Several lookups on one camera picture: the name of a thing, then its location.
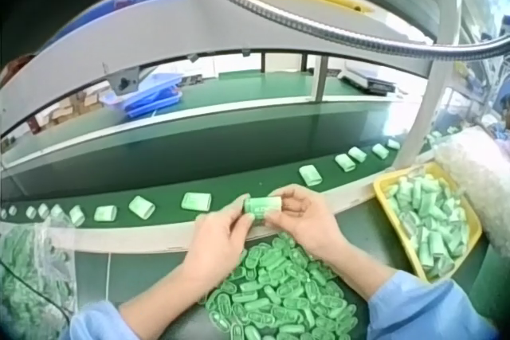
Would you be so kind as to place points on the person's right hand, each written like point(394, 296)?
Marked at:
point(311, 228)

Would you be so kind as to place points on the person's left hand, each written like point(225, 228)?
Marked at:
point(215, 248)

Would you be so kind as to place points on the green bag roll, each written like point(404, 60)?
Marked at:
point(261, 206)

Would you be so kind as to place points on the green conveyor belt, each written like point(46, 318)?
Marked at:
point(239, 180)

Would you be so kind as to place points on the pile of green plastic caps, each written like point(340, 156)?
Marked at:
point(279, 296)

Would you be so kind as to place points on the yellow plastic tray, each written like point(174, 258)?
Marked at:
point(380, 186)

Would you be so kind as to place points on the row of green rolls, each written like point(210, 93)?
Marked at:
point(142, 207)

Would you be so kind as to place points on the heap of green rolls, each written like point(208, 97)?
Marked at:
point(428, 220)

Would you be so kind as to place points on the white weighing scale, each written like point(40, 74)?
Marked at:
point(368, 77)

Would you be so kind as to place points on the stack of blue trays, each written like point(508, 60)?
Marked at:
point(151, 97)

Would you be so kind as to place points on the clear bubble wrap bag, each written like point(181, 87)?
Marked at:
point(478, 180)

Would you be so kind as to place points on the clear bag of green parts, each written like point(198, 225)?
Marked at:
point(34, 268)

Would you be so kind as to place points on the heap of cardboard boxes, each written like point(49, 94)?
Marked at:
point(67, 111)

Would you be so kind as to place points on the grey overhead shelf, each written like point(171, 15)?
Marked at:
point(159, 37)

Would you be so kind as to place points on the grey switch box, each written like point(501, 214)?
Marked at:
point(124, 82)

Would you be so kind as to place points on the white frame post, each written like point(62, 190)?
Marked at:
point(432, 77)

